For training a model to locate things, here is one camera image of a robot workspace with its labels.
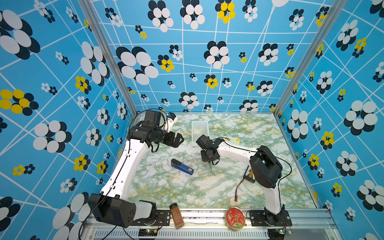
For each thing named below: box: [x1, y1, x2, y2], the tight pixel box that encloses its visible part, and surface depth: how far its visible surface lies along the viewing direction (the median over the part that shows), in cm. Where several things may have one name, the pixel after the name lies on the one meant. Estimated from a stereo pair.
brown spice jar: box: [169, 203, 185, 230], surface depth 72 cm
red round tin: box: [225, 206, 246, 231], surface depth 72 cm
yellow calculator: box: [223, 136, 241, 146], surface depth 103 cm
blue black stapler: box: [171, 158, 195, 176], surface depth 90 cm
